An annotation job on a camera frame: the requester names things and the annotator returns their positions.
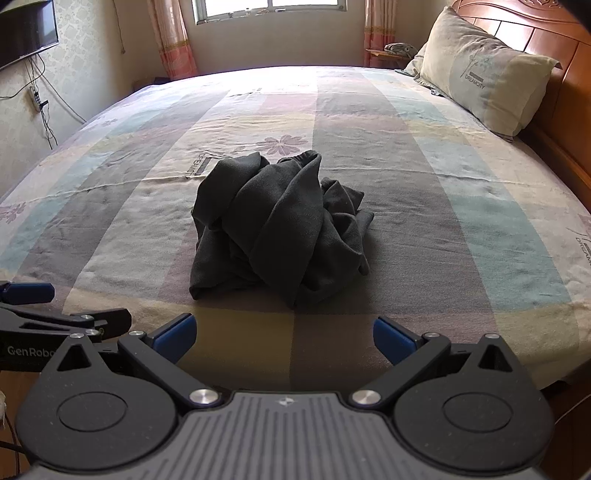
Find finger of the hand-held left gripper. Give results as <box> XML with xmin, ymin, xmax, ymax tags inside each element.
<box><xmin>0</xmin><ymin>281</ymin><xmax>55</xmax><ymax>306</ymax></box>
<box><xmin>0</xmin><ymin>302</ymin><xmax>133</xmax><ymax>344</ymax></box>

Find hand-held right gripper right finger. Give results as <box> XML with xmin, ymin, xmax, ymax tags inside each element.
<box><xmin>347</xmin><ymin>316</ymin><xmax>536</xmax><ymax>411</ymax></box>

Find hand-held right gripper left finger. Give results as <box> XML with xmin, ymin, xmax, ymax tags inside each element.
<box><xmin>46</xmin><ymin>313</ymin><xmax>227</xmax><ymax>411</ymax></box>

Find dark grey pants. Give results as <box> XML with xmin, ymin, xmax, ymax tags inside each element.
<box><xmin>188</xmin><ymin>150</ymin><xmax>375</xmax><ymax>309</ymax></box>

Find patchwork bed sheet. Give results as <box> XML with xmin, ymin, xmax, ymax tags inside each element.
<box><xmin>0</xmin><ymin>65</ymin><xmax>591</xmax><ymax>402</ymax></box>

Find plain cream pillow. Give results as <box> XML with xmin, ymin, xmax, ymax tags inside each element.
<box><xmin>394</xmin><ymin>41</ymin><xmax>446</xmax><ymax>97</ymax></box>

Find wooden nightstand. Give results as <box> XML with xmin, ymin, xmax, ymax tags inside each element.
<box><xmin>366</xmin><ymin>47</ymin><xmax>411</xmax><ymax>69</ymax></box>

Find printed cream pillow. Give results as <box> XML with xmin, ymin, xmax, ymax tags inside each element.
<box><xmin>418</xmin><ymin>6</ymin><xmax>561</xmax><ymax>138</ymax></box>

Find wooden headboard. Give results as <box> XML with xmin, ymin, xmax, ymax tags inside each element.
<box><xmin>450</xmin><ymin>0</ymin><xmax>591</xmax><ymax>185</ymax></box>

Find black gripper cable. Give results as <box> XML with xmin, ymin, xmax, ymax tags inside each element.
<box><xmin>0</xmin><ymin>438</ymin><xmax>21</xmax><ymax>480</ymax></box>

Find wooden bed frame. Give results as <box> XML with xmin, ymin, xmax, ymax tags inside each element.
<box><xmin>538</xmin><ymin>381</ymin><xmax>591</xmax><ymax>480</ymax></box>

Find black wall television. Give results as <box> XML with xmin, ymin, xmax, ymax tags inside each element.
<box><xmin>0</xmin><ymin>0</ymin><xmax>60</xmax><ymax>71</ymax></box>

